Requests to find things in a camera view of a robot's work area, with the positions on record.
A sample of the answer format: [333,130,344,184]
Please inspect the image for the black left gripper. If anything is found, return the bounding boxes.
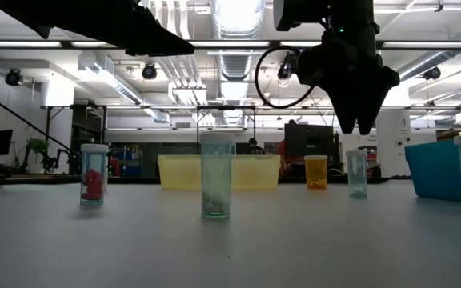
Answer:
[34,0,195,57]

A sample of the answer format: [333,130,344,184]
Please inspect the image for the red bin shelf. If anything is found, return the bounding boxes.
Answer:
[358,146,378,177]

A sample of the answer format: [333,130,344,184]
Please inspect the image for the orange pill bottle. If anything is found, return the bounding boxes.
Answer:
[304,154,329,190]

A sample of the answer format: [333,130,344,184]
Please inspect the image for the blue bottle with red pills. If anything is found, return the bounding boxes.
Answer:
[80,143,110,207]

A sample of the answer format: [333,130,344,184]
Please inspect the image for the blue storage crates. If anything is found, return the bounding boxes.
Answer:
[112,146,143,177]

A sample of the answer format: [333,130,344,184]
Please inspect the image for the black hanging camera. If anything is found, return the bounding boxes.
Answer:
[277,51,299,81]

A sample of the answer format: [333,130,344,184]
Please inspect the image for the blue plastic bin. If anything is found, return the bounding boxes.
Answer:
[404,139,461,203]

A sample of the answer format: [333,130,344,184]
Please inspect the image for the tall green pill bottle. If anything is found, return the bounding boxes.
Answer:
[199,131,236,219]

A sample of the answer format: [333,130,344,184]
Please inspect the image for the green potted plant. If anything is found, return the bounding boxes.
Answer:
[26,138,50,155]

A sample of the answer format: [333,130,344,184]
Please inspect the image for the black cable loop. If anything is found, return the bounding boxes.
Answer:
[254,45,315,110]

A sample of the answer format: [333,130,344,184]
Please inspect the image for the long light bar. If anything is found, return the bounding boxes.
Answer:
[0,39,461,50]

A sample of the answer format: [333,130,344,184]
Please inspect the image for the black diagonal cable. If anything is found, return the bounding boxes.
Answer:
[0,83,82,159]

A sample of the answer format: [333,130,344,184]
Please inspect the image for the black ceiling camera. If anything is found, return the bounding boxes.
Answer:
[423,66,442,81]
[5,68,23,87]
[141,63,158,80]

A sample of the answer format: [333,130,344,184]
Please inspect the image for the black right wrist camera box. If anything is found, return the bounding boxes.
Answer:
[273,0,332,32]

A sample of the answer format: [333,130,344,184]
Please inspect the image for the white pillar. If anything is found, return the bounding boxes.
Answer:
[376,90,411,177]

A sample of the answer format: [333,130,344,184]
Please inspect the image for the person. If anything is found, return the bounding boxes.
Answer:
[277,139,295,177]
[246,138,266,156]

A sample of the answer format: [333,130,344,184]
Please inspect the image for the silver ribbed ceiling duct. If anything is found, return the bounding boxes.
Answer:
[210,0,266,81]

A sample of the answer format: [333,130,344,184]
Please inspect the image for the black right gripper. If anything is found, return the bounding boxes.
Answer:
[297,0,400,135]

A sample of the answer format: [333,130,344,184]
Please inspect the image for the black cabinet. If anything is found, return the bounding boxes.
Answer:
[70,106,107,175]

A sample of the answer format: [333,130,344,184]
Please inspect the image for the small teal pill bottle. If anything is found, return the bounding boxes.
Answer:
[345,150,369,200]

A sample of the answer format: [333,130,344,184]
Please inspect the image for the yellow plastic bin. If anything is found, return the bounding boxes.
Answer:
[158,154,282,190]

